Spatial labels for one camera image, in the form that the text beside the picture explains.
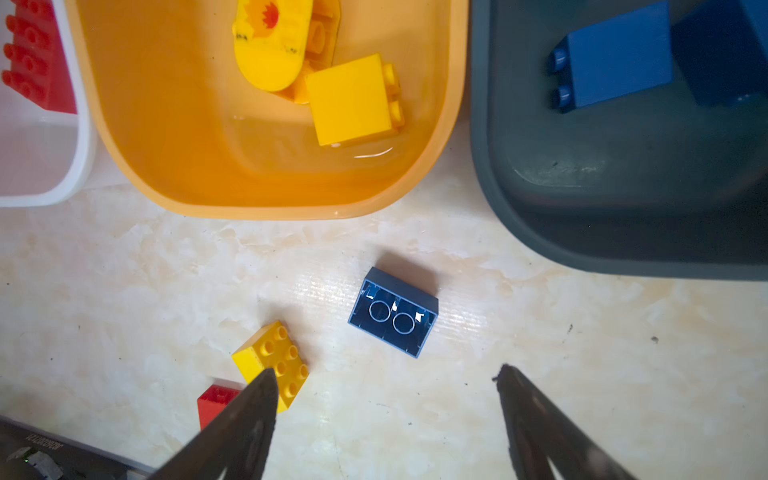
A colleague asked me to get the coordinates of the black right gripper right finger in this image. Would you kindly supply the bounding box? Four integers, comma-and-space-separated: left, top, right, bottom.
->
494, 364, 634, 479

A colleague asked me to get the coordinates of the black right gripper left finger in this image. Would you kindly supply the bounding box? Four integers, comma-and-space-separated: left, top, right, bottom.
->
151, 368, 279, 479

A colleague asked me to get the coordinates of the small red lego brick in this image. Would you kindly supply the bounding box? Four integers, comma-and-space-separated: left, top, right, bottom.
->
197, 385, 240, 429

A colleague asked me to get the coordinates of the yellow lego brick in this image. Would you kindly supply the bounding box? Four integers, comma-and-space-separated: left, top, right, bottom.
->
232, 321, 309, 413
306, 54, 405, 146

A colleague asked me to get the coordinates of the dark teal plastic container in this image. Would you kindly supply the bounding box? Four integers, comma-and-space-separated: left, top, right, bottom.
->
470, 1, 767, 281

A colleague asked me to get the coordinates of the yellow plastic container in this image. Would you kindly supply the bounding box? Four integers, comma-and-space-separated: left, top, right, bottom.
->
64, 1, 469, 220

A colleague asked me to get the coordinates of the yellow round lego piece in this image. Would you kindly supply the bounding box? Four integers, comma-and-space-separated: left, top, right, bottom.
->
232, 0, 341, 105

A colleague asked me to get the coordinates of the small blue lego brick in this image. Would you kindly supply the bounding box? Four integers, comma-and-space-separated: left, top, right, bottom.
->
671, 0, 767, 107

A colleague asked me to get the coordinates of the long red lego brick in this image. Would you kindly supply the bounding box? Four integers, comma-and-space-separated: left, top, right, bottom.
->
2, 0, 77, 114

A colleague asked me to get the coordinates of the white plastic container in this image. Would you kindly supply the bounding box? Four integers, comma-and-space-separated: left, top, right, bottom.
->
1, 1, 100, 208

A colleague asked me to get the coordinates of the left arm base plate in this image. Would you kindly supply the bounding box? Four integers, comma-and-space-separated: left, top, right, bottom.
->
1, 416, 152, 479

